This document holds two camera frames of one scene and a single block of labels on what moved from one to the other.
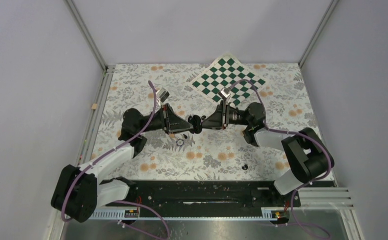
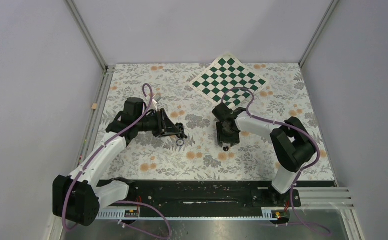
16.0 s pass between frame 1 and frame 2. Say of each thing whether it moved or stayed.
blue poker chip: stayed
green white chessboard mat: stayed
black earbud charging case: moved
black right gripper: moved
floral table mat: stayed
